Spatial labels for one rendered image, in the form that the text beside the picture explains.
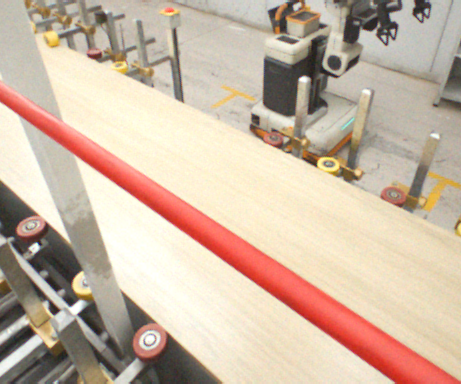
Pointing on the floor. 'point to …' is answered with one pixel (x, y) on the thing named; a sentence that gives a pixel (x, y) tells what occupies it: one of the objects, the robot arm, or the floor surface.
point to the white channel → (57, 161)
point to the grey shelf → (451, 89)
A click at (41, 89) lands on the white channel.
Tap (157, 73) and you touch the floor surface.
